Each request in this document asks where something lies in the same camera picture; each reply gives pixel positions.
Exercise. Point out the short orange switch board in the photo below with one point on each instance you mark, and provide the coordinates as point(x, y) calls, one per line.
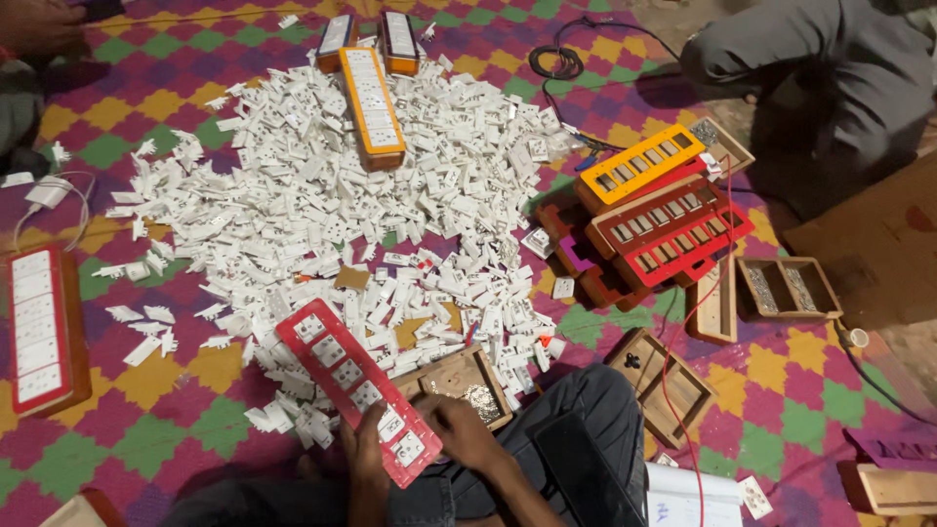
point(335, 40)
point(400, 42)

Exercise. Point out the person's right hand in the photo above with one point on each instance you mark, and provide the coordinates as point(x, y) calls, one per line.
point(465, 435)

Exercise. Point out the wooden box with silver screws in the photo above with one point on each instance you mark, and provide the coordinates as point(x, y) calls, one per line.
point(461, 384)

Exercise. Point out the wooden box red rim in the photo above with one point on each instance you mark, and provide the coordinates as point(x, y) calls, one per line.
point(84, 511)

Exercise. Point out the person's right fingers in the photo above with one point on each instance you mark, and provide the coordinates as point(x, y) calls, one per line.
point(435, 419)

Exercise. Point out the single white socket module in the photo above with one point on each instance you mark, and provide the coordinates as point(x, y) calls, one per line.
point(755, 498)

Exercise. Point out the pale wooden box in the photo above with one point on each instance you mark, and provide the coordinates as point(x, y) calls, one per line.
point(897, 489)

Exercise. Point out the purple empty switch panel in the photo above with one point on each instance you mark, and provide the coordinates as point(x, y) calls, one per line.
point(897, 448)

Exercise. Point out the colourful patterned floor mat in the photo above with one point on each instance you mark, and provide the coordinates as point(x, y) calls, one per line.
point(161, 432)

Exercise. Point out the red-rimmed wooden switch board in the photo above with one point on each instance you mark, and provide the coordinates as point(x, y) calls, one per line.
point(44, 329)

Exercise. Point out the yellow empty switch panel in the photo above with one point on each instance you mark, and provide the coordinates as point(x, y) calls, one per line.
point(644, 162)

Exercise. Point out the two-part wooden screw box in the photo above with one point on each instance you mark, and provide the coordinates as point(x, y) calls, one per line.
point(787, 289)

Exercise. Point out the person's left hand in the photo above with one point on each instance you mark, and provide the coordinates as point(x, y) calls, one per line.
point(364, 450)

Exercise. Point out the stack of red empty panels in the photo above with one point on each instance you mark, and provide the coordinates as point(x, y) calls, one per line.
point(677, 234)

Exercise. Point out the person's grey trouser leg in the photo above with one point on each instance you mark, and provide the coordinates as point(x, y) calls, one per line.
point(578, 399)

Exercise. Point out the shallow wooden tray of screws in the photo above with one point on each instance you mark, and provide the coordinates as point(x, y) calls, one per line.
point(721, 143)

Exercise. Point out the empty wooden box black knob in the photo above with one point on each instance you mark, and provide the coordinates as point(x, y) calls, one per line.
point(662, 388)

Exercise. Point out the narrow empty wooden box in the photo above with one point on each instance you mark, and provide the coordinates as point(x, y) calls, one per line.
point(714, 307)

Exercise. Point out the red switch panel with sockets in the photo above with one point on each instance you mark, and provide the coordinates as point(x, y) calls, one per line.
point(344, 370)

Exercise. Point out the black phone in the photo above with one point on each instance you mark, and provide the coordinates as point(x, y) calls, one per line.
point(585, 472)

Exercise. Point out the heap of white sockets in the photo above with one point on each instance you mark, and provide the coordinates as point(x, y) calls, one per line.
point(329, 205)

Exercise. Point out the long orange switch board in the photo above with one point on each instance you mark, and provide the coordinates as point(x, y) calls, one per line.
point(372, 106)

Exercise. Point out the white paper notebook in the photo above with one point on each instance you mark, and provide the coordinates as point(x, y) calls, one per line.
point(688, 501)

